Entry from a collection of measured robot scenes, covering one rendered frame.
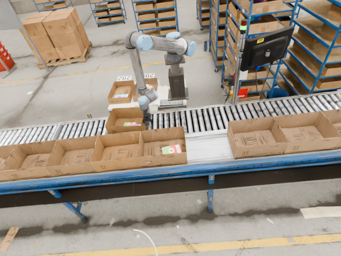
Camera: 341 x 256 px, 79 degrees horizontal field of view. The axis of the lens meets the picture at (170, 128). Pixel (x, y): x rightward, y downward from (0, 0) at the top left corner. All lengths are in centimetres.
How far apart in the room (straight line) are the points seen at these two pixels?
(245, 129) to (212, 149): 36
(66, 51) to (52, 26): 60
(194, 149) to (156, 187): 51
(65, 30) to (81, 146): 408
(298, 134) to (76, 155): 203
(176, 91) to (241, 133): 98
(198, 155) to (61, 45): 492
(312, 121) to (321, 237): 116
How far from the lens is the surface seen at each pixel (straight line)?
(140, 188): 202
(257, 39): 203
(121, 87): 305
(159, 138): 193
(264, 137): 201
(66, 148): 223
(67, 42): 598
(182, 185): 197
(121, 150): 199
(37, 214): 320
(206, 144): 190
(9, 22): 587
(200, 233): 245
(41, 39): 619
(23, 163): 242
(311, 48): 342
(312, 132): 219
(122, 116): 248
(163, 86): 287
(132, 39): 177
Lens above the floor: 235
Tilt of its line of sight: 45 degrees down
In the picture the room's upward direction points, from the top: 10 degrees counter-clockwise
